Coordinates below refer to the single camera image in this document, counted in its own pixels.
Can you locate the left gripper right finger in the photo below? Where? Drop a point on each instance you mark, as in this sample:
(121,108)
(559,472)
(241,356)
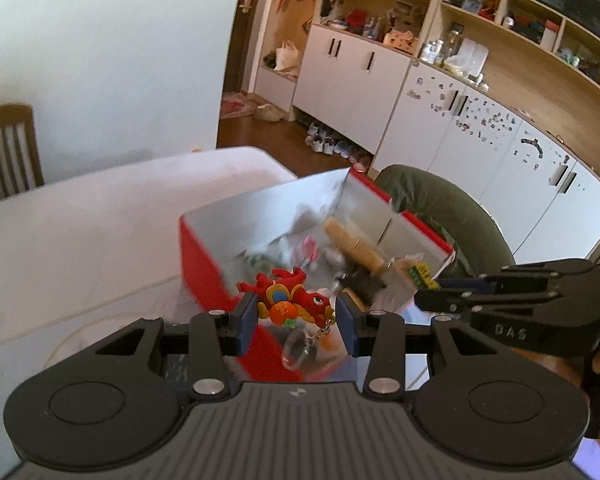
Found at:
(378,335)

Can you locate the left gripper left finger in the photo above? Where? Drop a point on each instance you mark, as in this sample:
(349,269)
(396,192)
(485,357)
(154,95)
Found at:
(214,335)

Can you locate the red dragon keychain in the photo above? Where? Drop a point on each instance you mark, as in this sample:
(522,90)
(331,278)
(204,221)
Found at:
(283,298)

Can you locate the tan cracker pack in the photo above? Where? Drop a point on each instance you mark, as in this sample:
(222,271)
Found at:
(354,247)

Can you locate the red cardboard box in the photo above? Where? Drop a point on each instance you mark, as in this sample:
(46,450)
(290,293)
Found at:
(234,239)

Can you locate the white cabinet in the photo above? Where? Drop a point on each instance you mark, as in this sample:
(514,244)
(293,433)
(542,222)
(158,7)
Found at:
(500,97)

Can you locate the olive green jacket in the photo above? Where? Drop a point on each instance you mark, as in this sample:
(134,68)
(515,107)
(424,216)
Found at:
(478,243)

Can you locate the brown wooden chair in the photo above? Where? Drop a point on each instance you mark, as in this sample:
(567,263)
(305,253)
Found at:
(20,166)

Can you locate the white tote bag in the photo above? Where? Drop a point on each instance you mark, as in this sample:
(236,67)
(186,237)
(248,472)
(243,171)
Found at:
(286,56)

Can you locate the brown entrance door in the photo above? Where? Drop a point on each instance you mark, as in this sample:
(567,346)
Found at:
(239,45)

